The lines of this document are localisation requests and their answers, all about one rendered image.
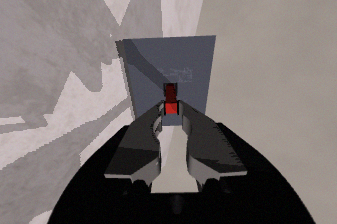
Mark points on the dark grey sloped panel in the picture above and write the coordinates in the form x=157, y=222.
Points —
x=185, y=62

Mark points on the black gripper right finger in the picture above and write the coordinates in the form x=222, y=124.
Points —
x=214, y=151

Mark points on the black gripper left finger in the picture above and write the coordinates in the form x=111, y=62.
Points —
x=133, y=153

